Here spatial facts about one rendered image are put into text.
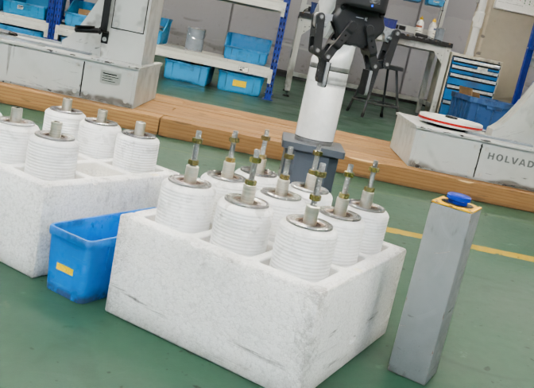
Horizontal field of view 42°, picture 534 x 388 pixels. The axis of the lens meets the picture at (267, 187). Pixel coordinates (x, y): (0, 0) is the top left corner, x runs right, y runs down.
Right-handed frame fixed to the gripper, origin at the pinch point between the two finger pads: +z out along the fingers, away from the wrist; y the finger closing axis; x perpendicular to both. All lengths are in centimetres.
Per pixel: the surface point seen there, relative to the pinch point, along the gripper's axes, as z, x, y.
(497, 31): -49, 520, 381
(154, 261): 35.4, 11.1, -21.3
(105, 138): 26, 60, -27
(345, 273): 29.7, -1.9, 6.9
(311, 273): 29.1, -4.8, -0.3
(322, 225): 22.4, -0.9, 1.5
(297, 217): 22.4, 1.9, -1.7
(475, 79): 0, 453, 327
